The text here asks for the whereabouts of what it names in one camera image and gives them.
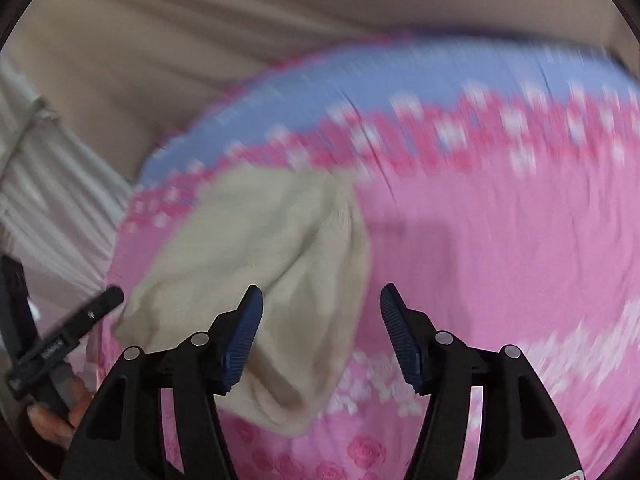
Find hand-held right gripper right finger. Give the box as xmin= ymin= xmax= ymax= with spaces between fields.
xmin=380 ymin=283 xmax=583 ymax=480

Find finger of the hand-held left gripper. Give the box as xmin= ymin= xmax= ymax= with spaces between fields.
xmin=65 ymin=286 xmax=126 ymax=342

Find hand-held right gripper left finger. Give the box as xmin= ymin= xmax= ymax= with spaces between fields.
xmin=60 ymin=285 xmax=264 ymax=480

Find cream knit sweater with hearts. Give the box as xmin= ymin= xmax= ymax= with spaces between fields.
xmin=110 ymin=165 xmax=373 ymax=438

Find person's left hand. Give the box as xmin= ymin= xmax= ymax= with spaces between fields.
xmin=27 ymin=376 xmax=97 ymax=447

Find grey curtain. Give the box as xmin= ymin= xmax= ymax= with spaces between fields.
xmin=0 ymin=55 xmax=132 ymax=411

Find pink floral bed sheet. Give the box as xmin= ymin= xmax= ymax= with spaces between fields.
xmin=92 ymin=35 xmax=640 ymax=480

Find beige fabric headboard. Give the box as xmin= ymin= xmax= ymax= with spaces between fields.
xmin=0 ymin=0 xmax=640 ymax=186

